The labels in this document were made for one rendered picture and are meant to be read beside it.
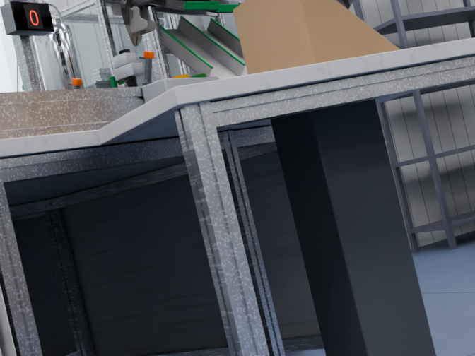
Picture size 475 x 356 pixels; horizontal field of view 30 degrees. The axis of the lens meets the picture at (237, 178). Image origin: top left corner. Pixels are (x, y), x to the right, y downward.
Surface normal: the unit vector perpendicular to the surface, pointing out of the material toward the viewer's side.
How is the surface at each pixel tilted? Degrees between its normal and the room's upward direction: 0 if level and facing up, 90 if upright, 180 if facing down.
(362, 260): 90
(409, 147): 90
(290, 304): 90
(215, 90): 90
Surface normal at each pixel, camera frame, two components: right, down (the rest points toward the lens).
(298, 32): -0.90, 0.20
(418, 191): 0.44, -0.12
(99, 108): 0.80, -0.20
